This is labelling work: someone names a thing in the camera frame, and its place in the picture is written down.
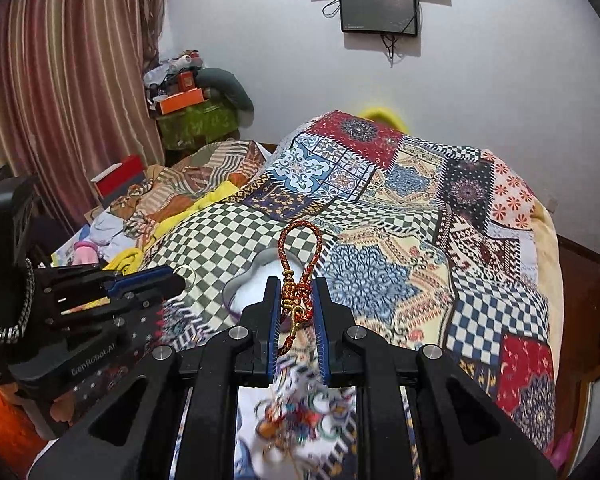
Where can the pink bottle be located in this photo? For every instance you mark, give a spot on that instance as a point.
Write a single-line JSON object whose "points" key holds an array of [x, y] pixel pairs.
{"points": [[86, 254]]}

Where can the striped orange brown cloth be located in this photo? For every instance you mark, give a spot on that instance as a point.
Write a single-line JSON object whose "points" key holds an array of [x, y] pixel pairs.
{"points": [[190, 180]]}

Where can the orange box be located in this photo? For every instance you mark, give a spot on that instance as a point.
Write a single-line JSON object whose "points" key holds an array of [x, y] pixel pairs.
{"points": [[180, 101]]}

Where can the small black wall monitor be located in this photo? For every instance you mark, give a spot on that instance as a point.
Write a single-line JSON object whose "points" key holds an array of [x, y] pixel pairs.
{"points": [[378, 8]]}

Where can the small red box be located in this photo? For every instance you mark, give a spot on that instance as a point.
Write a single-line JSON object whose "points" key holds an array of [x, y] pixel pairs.
{"points": [[186, 80]]}

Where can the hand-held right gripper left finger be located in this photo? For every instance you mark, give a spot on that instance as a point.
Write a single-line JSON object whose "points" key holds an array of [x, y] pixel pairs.
{"points": [[274, 320]]}

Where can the yellow cloth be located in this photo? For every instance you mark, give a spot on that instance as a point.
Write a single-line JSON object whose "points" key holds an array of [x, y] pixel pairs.
{"points": [[130, 257]]}

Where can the striped pink curtain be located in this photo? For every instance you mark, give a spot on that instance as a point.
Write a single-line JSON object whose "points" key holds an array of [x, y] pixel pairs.
{"points": [[65, 85]]}

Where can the yellow pillow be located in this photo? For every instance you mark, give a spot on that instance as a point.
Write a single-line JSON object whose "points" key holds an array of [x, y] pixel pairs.
{"points": [[385, 114]]}

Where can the patchwork printed blanket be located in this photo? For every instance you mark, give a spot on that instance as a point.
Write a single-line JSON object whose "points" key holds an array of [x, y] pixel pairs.
{"points": [[420, 260]]}

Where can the green patterned box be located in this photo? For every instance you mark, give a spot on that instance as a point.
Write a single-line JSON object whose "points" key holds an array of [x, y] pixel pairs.
{"points": [[197, 127]]}

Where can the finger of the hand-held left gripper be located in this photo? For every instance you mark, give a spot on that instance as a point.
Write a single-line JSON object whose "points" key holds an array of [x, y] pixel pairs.
{"points": [[155, 292], [140, 277]]}

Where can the white heart-shaped jewelry dish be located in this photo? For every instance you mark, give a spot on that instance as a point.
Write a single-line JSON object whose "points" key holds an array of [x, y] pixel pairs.
{"points": [[252, 285]]}

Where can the red and white box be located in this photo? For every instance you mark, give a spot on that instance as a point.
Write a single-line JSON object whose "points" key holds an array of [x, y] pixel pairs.
{"points": [[117, 180]]}

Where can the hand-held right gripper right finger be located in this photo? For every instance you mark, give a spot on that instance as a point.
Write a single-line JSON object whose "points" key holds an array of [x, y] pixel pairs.
{"points": [[322, 327]]}

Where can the dark green pillow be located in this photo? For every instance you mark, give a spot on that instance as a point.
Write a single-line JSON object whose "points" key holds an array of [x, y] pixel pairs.
{"points": [[230, 90]]}

